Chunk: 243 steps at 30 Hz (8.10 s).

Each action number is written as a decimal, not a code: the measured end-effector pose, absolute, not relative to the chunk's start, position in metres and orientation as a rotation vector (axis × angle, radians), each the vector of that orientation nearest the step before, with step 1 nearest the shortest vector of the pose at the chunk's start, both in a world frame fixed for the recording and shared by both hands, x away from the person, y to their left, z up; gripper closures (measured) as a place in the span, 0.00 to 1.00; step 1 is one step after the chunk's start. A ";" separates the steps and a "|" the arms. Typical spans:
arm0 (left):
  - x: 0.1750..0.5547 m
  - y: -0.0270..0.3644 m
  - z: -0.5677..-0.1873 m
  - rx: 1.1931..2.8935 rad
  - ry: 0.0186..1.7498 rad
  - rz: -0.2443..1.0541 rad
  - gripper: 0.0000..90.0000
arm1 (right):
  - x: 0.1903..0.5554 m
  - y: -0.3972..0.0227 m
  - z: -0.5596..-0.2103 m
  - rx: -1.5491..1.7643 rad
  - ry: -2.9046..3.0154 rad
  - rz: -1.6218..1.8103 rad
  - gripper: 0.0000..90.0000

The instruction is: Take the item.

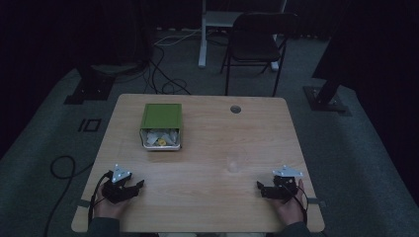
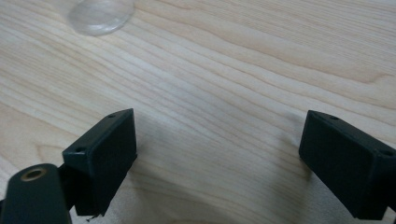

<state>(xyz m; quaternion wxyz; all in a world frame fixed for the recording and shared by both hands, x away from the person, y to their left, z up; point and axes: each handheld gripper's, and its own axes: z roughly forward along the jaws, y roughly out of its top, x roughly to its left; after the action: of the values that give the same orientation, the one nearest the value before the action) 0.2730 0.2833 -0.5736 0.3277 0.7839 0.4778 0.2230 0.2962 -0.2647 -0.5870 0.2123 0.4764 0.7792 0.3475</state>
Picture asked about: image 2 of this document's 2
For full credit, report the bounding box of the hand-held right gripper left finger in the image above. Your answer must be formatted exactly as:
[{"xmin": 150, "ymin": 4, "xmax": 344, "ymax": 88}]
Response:
[{"xmin": 58, "ymin": 107, "xmax": 138, "ymax": 217}]

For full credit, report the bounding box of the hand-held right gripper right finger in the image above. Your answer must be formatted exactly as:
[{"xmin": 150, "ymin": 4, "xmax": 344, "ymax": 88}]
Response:
[{"xmin": 298, "ymin": 109, "xmax": 396, "ymax": 221}]

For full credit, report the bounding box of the clear plastic round lid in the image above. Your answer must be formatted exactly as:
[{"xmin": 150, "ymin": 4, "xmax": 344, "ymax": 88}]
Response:
[{"xmin": 67, "ymin": 0, "xmax": 136, "ymax": 36}]

